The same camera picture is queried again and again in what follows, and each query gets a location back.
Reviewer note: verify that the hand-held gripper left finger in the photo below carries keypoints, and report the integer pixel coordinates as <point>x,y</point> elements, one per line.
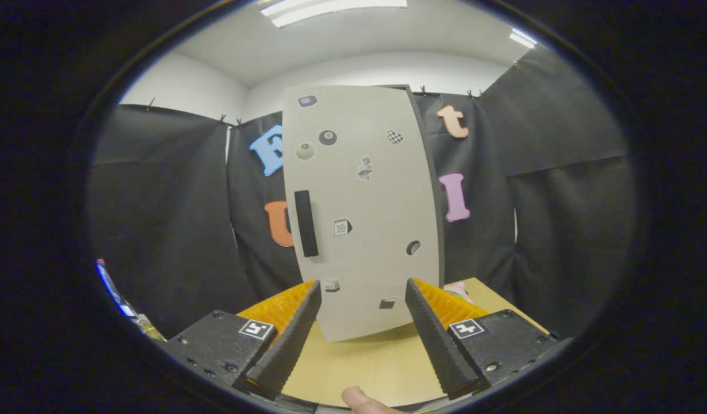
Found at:
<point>290,345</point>

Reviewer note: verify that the blue and white package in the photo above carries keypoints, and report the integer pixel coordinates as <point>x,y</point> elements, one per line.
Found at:
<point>114,290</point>

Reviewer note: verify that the white shoe cabinet door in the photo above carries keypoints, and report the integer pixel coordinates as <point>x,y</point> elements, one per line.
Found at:
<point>376,201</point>

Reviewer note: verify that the small ceiling light panel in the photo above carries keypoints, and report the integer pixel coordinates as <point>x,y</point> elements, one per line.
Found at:
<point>523,38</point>

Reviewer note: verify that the black backdrop cloth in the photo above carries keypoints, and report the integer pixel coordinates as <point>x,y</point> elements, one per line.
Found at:
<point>169,230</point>

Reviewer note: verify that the grey shoe cabinet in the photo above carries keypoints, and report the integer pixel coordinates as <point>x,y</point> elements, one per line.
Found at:
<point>435,178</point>

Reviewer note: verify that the yellow and white package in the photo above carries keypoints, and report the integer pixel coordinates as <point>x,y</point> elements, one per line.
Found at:
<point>149,329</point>

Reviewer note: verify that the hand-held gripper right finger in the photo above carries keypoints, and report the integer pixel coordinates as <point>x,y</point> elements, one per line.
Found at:
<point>439,345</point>

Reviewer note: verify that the pink and green plush toy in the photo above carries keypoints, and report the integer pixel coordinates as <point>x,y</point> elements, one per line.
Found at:
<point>458,289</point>

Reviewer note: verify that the large ceiling light panel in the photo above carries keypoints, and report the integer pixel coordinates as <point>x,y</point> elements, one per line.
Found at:
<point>330,10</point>

